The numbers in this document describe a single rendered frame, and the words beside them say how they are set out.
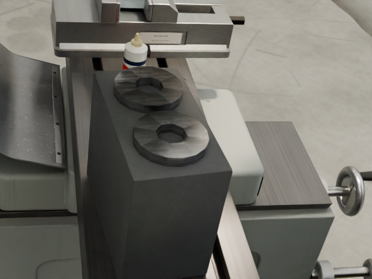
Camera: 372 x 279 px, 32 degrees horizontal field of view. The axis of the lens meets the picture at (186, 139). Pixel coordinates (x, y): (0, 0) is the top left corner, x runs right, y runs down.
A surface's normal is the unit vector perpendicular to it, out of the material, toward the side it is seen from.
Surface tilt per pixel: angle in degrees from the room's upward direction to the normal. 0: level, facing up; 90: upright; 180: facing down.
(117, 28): 90
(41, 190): 90
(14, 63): 28
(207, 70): 0
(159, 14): 90
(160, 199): 90
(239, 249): 0
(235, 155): 0
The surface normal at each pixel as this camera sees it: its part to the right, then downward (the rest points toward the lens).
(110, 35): 0.22, 0.63
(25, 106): 0.41, -0.74
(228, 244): 0.15, -0.77
